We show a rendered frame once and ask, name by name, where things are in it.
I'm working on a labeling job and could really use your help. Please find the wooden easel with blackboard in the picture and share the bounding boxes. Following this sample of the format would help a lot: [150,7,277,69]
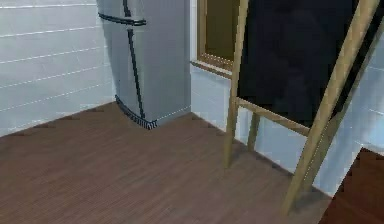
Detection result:
[222,0,384,217]

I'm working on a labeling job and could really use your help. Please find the black fridge handle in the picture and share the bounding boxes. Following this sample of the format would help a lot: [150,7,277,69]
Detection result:
[121,0,146,120]

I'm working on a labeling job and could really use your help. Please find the grey fridge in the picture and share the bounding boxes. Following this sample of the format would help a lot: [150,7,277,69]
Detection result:
[95,0,192,131]

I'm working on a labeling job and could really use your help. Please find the wooden framed window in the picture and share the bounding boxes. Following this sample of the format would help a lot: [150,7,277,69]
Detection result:
[190,0,242,80]

